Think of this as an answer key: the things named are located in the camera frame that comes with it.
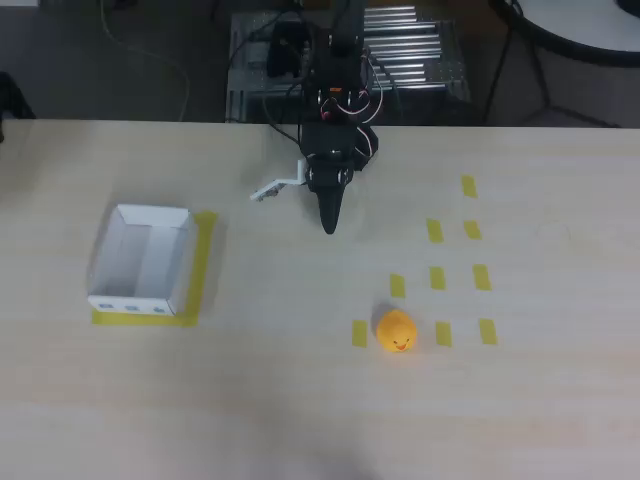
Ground black metal table legs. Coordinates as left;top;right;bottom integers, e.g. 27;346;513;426
480;0;624;129

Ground black camera cable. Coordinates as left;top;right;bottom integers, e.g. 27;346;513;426
266;121;306;157

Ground long yellow tape strip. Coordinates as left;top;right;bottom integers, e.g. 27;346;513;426
91;308;199;329
183;210;219;329

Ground round white table top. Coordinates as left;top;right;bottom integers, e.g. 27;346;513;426
488;0;640;67

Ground black bag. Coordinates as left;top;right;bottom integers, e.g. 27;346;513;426
0;71;37;145

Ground white open cardboard box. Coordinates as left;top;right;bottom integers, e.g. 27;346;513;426
87;203;199;318

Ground white floor cable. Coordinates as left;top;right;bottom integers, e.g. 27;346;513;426
98;0;192;122

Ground aluminium profile frame rack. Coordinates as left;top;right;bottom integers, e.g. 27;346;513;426
225;4;472;125

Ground yellow rubber duck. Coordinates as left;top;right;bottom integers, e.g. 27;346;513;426
375;309;418;355

